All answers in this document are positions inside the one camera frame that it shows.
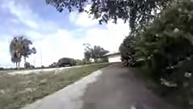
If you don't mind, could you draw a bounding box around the grey concrete path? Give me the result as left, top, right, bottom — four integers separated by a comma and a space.
0, 57, 178, 109

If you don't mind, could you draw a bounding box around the palm tree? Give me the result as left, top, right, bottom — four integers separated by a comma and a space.
8, 35, 39, 71

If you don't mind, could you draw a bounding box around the white low building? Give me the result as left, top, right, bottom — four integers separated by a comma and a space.
103, 50, 123, 64

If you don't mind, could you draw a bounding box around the large green hedge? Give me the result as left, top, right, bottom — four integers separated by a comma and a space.
114, 0, 193, 109

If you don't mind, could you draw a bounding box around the dry grass field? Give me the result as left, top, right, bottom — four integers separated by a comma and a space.
0, 61, 114, 109

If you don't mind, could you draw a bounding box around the group of palm trees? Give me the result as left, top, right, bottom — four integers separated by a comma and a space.
81, 40, 111, 65

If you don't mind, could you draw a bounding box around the dark round bush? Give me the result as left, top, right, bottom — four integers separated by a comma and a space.
55, 55, 76, 68

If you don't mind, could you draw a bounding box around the overhanging tree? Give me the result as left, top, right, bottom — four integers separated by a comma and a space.
45, 0, 193, 41

